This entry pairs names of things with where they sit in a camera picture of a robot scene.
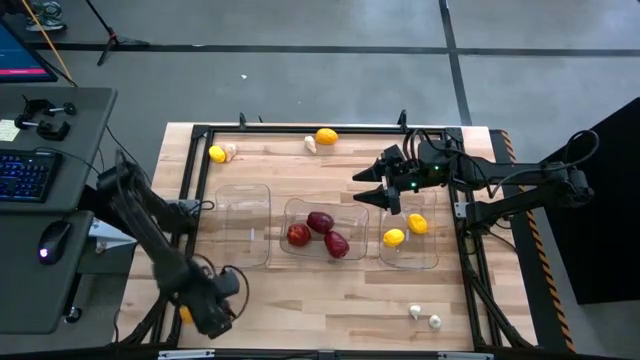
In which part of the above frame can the black metal clamp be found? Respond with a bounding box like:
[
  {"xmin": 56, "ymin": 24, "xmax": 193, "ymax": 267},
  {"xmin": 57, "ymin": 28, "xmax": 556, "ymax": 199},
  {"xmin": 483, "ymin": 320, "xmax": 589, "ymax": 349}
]
[
  {"xmin": 21, "ymin": 96, "xmax": 78, "ymax": 119},
  {"xmin": 13, "ymin": 115, "xmax": 72, "ymax": 143}
]

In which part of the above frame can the silver metal bracket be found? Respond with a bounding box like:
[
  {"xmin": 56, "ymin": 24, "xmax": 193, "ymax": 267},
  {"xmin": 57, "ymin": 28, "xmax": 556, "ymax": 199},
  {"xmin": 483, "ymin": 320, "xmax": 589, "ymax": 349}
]
[
  {"xmin": 437, "ymin": 351, "xmax": 495, "ymax": 360},
  {"xmin": 157, "ymin": 348, "xmax": 217, "ymax": 360}
]

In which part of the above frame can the pale sticky note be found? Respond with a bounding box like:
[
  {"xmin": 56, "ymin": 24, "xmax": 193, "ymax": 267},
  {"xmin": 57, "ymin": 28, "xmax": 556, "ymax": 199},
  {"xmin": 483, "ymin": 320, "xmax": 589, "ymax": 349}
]
[{"xmin": 0, "ymin": 118, "xmax": 21, "ymax": 143}]

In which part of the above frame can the black yellow hazard tape strip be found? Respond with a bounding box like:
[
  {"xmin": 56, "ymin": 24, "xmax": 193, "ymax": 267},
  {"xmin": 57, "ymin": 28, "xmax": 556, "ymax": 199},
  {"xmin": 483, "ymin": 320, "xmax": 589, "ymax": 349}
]
[{"xmin": 490, "ymin": 128, "xmax": 577, "ymax": 354}]

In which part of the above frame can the dark red apple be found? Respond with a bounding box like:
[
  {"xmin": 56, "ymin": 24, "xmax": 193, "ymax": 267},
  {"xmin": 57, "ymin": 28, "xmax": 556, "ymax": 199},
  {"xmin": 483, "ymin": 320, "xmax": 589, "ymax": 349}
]
[
  {"xmin": 323, "ymin": 230, "xmax": 351, "ymax": 260},
  {"xmin": 306, "ymin": 211, "xmax": 336, "ymax": 235},
  {"xmin": 286, "ymin": 222, "xmax": 312, "ymax": 248}
]

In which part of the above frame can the black metal table frame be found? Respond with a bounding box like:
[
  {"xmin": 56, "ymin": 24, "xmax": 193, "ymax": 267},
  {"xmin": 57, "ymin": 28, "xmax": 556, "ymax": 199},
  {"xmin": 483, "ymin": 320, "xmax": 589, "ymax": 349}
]
[{"xmin": 119, "ymin": 109, "xmax": 536, "ymax": 351}]

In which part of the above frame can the yellow cord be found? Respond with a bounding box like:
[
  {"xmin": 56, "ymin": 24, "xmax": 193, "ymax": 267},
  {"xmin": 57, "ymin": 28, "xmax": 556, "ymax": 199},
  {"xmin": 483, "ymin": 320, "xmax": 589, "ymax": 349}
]
[{"xmin": 19, "ymin": 0, "xmax": 75, "ymax": 82}]

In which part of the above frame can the person's shoe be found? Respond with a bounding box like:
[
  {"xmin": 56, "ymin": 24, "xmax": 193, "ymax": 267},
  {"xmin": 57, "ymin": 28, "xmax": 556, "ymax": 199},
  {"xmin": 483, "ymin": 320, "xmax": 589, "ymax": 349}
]
[{"xmin": 24, "ymin": 0, "xmax": 68, "ymax": 33}]

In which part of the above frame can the large black box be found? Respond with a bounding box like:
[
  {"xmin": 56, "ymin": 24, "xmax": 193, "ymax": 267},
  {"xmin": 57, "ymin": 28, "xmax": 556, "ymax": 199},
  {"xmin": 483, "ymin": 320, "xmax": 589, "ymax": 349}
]
[{"xmin": 538, "ymin": 96, "xmax": 640, "ymax": 306}]

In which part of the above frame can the black computer mouse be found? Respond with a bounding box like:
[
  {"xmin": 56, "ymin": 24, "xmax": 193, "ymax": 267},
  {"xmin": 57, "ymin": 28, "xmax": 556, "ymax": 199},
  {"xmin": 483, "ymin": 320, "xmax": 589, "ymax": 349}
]
[{"xmin": 37, "ymin": 219, "xmax": 74, "ymax": 267}]

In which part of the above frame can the black backlit keyboard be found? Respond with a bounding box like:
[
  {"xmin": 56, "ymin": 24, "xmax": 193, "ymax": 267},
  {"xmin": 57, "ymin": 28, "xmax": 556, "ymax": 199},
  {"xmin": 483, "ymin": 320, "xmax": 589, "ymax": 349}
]
[{"xmin": 0, "ymin": 148, "xmax": 64, "ymax": 204}]

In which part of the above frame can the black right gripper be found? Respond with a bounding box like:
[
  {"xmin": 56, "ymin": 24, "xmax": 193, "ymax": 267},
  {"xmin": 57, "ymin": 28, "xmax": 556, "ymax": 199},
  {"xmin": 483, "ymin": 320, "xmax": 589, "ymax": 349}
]
[{"xmin": 352, "ymin": 143, "xmax": 451, "ymax": 215}]

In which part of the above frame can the computer monitor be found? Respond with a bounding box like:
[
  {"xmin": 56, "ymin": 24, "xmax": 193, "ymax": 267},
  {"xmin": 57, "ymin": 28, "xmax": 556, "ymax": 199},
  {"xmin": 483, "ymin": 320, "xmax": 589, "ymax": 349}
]
[{"xmin": 0, "ymin": 17, "xmax": 59, "ymax": 84}]

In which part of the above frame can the clear plastic bin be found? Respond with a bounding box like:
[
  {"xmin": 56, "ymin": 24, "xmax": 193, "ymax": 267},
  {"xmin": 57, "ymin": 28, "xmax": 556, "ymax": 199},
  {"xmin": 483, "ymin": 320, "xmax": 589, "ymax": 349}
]
[
  {"xmin": 378, "ymin": 188, "xmax": 441, "ymax": 270},
  {"xmin": 278, "ymin": 195, "xmax": 370, "ymax": 262},
  {"xmin": 209, "ymin": 183, "xmax": 272, "ymax": 270}
]

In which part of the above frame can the black tripod stand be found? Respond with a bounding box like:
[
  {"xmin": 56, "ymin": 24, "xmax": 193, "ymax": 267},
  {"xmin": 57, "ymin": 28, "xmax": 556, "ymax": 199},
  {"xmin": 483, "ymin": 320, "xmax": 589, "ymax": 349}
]
[{"xmin": 83, "ymin": 0, "xmax": 151, "ymax": 68}]

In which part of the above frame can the black right arm cable loop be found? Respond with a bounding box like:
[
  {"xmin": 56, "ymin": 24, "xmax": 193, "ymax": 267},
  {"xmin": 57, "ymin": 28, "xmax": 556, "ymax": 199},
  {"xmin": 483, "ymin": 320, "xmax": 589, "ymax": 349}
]
[{"xmin": 563, "ymin": 129, "xmax": 600, "ymax": 172}]

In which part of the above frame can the grey desk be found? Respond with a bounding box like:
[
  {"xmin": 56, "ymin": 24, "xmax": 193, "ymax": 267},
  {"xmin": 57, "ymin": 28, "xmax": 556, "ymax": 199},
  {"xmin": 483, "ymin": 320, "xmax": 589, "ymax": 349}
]
[{"xmin": 0, "ymin": 87, "xmax": 119, "ymax": 336}]

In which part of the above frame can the white paper sheet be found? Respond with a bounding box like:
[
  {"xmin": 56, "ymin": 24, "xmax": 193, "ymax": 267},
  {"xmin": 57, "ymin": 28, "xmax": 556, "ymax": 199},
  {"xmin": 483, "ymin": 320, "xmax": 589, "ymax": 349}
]
[{"xmin": 88, "ymin": 219, "xmax": 139, "ymax": 254}]

